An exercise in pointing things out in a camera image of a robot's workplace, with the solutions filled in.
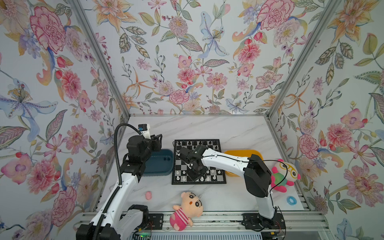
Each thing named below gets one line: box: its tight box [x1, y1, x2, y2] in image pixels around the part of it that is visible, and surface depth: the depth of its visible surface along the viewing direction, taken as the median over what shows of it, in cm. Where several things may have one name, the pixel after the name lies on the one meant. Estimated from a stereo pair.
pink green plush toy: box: [271, 159, 301, 193], surface depth 86 cm
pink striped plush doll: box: [169, 191, 204, 231], surface depth 73 cm
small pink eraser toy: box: [145, 191, 152, 201], surface depth 83 cm
